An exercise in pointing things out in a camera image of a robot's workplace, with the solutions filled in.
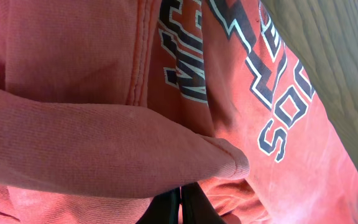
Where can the red orange t-shirt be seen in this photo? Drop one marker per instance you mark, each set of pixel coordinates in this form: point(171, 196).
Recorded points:
point(106, 104)

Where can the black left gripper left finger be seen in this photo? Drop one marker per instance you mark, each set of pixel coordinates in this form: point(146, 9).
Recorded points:
point(163, 209)

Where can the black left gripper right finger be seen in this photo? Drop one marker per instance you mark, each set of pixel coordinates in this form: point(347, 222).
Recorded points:
point(196, 208)

